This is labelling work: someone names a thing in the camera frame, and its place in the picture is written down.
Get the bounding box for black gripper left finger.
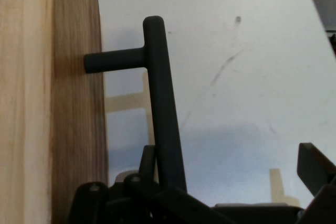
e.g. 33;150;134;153
66;144;228;224

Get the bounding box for black table edge clip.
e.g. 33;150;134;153
326;31;336;52

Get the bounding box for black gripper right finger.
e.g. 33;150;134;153
296;142;336;224

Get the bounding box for beige tape strip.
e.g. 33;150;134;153
268;167;300;207
104;71;156;145

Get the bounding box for brown wooden drawer cabinet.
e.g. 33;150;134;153
0;0;56;224

